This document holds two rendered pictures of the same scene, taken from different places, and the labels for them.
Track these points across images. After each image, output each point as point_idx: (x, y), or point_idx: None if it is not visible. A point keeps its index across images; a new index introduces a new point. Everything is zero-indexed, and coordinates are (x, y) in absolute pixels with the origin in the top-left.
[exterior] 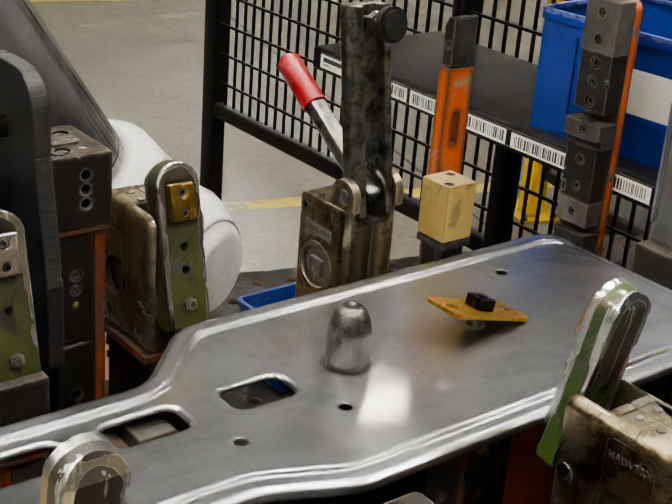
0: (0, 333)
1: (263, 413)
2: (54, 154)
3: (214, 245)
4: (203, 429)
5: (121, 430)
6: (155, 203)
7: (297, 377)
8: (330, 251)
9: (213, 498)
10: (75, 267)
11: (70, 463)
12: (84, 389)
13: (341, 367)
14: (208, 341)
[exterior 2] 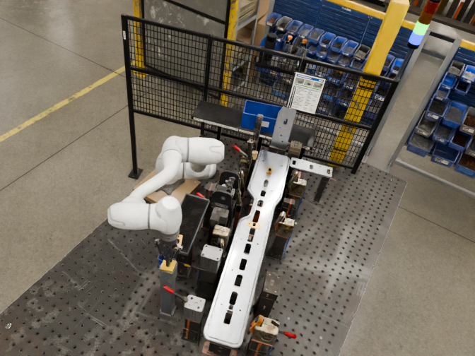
0: (239, 200)
1: (266, 196)
2: None
3: (215, 166)
4: (264, 200)
5: None
6: (241, 176)
7: (264, 189)
8: (247, 167)
9: (273, 208)
10: None
11: (284, 215)
12: None
13: (266, 186)
14: (251, 188)
